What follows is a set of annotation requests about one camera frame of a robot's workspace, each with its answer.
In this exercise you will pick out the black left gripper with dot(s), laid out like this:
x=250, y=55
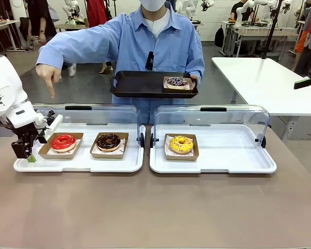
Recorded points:
x=28, y=133

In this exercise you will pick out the white paper liner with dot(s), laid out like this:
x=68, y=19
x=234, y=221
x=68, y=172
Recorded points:
x=77, y=145
x=167, y=147
x=122, y=145
x=189, y=86

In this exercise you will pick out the black serving tray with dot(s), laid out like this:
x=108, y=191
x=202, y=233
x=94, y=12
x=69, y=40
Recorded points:
x=140, y=84

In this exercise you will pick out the purple sprinkled chocolate donut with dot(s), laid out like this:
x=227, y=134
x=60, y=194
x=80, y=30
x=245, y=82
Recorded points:
x=177, y=91
x=172, y=83

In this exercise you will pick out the person's left forearm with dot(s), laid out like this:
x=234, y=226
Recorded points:
x=197, y=62

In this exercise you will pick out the person's right forearm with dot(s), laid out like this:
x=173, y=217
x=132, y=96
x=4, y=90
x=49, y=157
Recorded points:
x=67, y=46

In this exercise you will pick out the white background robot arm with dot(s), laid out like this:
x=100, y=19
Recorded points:
x=245, y=9
x=189, y=7
x=71, y=10

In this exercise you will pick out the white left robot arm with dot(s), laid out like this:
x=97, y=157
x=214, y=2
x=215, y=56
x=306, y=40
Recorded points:
x=5, y=83

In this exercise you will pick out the cardboard donut tray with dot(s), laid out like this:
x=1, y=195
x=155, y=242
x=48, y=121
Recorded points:
x=42, y=153

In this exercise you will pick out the red glazed donut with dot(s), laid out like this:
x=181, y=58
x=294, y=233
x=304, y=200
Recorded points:
x=57, y=145

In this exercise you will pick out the chocolate glazed donut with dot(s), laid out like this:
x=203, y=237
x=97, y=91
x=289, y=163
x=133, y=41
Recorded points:
x=109, y=155

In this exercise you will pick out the seated person in black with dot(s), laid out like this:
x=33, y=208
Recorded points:
x=242, y=11

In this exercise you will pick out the yellow sprinkled donut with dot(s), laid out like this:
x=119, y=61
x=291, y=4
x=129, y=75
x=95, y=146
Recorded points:
x=176, y=147

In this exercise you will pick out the yellow glazed donut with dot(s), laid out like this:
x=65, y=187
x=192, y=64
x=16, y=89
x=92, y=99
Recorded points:
x=181, y=158

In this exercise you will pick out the person in blue shirt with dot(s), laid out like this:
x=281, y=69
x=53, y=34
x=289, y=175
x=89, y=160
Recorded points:
x=145, y=39

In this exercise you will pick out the person's right hand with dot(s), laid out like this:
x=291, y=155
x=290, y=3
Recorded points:
x=49, y=74

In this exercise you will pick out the person's left hand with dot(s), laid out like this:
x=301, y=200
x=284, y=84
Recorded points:
x=195, y=78

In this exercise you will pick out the white side table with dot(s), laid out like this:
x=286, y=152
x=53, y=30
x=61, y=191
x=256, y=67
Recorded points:
x=259, y=77

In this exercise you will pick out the bystander in red vest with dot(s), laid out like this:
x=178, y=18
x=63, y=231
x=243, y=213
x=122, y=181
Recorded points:
x=309, y=33

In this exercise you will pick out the white display case base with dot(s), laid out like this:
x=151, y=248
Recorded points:
x=85, y=163
x=223, y=155

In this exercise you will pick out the clear display case lid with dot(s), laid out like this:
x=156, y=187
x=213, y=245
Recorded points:
x=93, y=115
x=210, y=115

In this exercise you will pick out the background work table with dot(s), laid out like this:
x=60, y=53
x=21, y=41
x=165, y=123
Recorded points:
x=259, y=32

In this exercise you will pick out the black backpack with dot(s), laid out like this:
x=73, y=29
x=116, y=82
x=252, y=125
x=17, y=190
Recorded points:
x=219, y=36

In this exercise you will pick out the black office chair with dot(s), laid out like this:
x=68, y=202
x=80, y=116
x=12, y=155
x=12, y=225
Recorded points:
x=24, y=28

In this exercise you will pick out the white background desk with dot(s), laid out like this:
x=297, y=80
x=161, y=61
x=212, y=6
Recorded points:
x=2, y=26

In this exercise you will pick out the bystander in black top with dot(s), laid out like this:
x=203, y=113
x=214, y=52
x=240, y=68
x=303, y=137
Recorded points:
x=40, y=18

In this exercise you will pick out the red jacket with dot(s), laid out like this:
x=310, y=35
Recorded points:
x=97, y=11

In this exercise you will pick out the white face mask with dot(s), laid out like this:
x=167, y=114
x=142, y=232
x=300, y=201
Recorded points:
x=153, y=4

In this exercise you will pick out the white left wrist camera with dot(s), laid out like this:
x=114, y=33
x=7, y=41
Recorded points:
x=55, y=122

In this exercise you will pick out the black camera stand pole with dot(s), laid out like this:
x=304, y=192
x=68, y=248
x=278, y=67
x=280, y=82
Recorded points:
x=273, y=26

